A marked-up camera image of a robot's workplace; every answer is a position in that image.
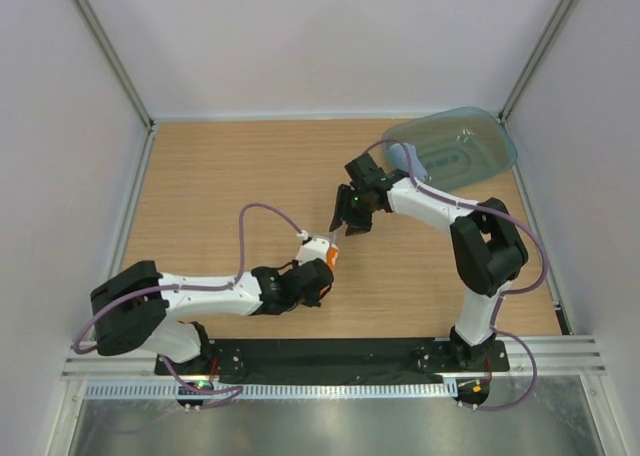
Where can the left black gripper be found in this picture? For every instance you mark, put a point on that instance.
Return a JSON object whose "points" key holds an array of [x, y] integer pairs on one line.
{"points": [[314, 301]]}

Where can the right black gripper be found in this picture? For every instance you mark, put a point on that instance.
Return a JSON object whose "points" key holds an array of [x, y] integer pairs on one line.
{"points": [[343, 214]]}

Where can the white orange flower towel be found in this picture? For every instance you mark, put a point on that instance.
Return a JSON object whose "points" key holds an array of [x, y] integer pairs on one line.
{"points": [[328, 254]]}

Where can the blue terry towel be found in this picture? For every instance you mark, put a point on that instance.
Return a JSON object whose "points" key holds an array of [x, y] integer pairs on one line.
{"points": [[404, 156]]}

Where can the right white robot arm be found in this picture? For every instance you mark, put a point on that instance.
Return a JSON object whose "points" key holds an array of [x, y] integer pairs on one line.
{"points": [[488, 250]]}

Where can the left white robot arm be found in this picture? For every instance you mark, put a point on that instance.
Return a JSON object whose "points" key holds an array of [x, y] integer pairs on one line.
{"points": [[142, 308]]}

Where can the teal plastic tub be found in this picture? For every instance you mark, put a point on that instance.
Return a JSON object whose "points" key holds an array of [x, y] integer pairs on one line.
{"points": [[458, 147]]}

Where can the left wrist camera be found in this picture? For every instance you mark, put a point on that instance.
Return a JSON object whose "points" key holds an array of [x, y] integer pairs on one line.
{"points": [[310, 249]]}

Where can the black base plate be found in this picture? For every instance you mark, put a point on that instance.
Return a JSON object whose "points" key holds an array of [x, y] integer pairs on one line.
{"points": [[236, 358]]}

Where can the slotted metal rail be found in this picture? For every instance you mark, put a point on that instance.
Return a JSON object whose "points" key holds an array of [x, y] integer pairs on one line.
{"points": [[120, 390]]}

